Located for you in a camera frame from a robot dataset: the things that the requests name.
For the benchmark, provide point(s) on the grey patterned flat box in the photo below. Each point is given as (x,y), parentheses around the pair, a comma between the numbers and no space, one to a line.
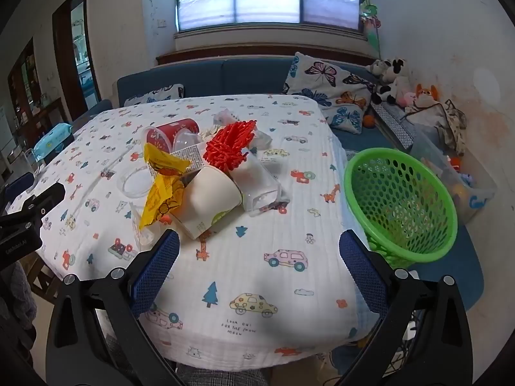
(392,122)

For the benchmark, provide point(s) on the wooden cabinet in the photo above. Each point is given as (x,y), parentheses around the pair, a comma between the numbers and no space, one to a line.
(24,68)

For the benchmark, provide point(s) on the blue sofa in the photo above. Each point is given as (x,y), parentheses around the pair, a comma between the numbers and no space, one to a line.
(241,76)

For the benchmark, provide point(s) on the orange fox plush toy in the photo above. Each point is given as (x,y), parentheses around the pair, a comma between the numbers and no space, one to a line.
(426,94)

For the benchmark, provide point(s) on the red foam net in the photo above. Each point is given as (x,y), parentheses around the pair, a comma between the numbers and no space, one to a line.
(229,144)

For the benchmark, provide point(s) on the pink plush toy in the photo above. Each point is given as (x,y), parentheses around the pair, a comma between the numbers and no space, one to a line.
(407,98)

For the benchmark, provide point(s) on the butterfly print pillow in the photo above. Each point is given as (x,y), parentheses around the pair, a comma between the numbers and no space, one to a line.
(322,84)

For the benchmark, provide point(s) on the clear plastic lid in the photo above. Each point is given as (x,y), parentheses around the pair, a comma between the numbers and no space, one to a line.
(122,187)

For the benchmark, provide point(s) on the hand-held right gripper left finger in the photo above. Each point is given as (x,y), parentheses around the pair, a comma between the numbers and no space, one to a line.
(157,269)

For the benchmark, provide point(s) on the cow plush toy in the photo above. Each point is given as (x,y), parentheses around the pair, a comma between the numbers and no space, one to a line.
(392,74)

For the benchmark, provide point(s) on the yellow snack wrapper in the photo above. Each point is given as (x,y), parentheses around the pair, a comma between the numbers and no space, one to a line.
(159,197)

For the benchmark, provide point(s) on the light blue seat cushion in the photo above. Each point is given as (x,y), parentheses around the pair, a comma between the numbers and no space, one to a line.
(52,140)

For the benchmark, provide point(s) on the blue chair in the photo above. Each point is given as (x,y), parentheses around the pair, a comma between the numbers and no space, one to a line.
(92,112)

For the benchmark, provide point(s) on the orange snack wrapper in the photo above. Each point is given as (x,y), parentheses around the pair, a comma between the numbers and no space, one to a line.
(165,159)

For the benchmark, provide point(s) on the small orange ball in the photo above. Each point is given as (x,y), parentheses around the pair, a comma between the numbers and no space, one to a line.
(369,122)

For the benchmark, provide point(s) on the person's leg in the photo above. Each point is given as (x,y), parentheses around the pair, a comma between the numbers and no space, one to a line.
(221,376)

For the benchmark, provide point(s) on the pinwheel toy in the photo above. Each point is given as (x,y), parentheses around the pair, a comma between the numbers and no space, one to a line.
(368,12)

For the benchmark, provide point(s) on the green plastic basket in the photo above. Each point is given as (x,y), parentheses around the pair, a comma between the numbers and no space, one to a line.
(418,257)

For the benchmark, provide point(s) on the person's left forearm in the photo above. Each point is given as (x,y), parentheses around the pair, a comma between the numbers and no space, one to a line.
(18,289)

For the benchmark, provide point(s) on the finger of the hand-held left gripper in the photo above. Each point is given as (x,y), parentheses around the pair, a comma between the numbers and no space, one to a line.
(42,198)

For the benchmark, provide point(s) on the white car print blanket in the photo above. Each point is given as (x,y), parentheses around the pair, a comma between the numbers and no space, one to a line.
(249,281)

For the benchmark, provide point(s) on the clear labelled plastic container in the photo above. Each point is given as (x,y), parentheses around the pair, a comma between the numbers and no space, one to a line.
(187,142)

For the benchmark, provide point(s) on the white paper cup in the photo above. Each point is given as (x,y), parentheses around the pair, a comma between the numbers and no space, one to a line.
(205,201)

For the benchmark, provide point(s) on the beige printed garment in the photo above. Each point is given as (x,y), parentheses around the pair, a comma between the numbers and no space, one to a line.
(454,124)

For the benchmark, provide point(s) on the grey plush toy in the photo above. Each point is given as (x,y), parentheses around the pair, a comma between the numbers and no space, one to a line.
(376,66)

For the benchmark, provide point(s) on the red instant noodle bowl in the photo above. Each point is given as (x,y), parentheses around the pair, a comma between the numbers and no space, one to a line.
(169,130)

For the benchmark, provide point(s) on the small printed pillow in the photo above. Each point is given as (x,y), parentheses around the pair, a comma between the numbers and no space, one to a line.
(157,94)

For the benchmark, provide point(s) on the brown wooden door frame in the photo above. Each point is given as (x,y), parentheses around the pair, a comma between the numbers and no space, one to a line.
(60,48)

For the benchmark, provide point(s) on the clear plastic storage box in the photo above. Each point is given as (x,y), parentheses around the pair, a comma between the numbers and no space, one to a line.
(478,193)

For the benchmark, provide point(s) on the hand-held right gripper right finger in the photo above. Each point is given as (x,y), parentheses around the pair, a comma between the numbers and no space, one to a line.
(362,273)

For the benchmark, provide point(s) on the clear plastic cup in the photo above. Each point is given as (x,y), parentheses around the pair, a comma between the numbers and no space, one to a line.
(257,181)

